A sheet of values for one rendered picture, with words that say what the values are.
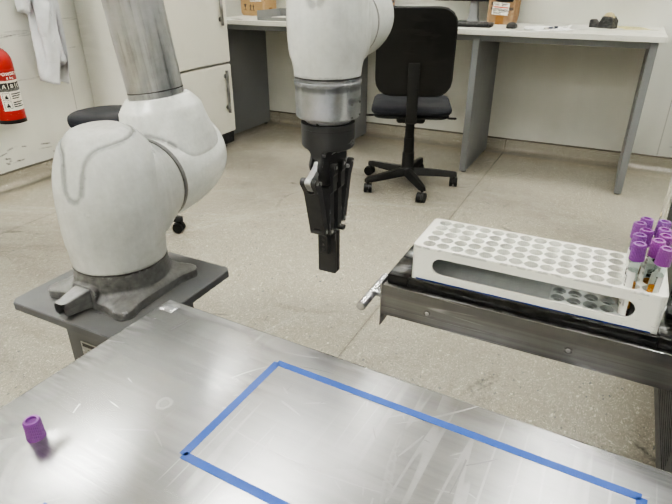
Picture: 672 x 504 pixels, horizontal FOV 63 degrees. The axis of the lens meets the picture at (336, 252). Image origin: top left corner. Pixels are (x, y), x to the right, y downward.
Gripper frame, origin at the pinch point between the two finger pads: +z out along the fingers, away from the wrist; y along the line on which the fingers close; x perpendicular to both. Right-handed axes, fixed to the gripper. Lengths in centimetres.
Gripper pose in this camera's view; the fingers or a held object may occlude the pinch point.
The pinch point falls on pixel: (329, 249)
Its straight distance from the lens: 84.5
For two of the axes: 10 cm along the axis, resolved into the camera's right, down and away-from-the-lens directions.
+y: 4.5, -4.0, 8.0
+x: -8.9, -2.0, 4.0
